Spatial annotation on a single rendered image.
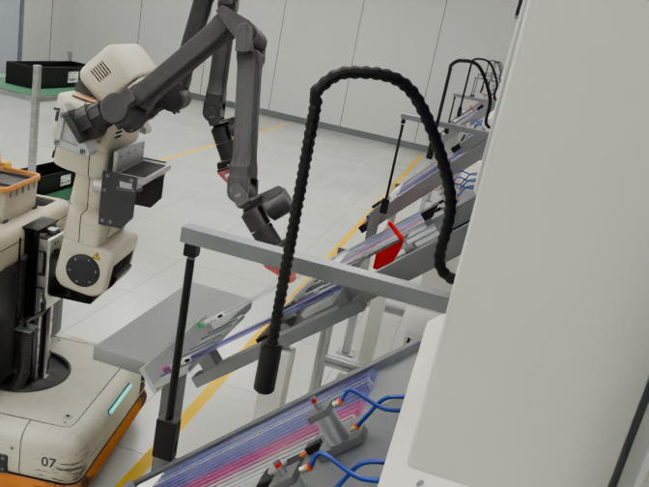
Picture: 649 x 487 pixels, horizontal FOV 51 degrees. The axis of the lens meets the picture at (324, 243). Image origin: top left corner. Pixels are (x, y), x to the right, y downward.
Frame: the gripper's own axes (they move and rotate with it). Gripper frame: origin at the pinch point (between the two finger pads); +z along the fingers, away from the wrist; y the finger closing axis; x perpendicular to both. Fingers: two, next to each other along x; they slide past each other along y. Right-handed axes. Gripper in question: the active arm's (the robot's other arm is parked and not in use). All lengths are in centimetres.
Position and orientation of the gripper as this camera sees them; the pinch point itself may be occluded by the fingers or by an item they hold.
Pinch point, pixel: (291, 278)
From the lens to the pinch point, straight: 168.8
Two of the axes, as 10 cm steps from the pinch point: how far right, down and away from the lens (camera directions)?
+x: -8.3, 4.4, 3.5
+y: 2.4, -2.7, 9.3
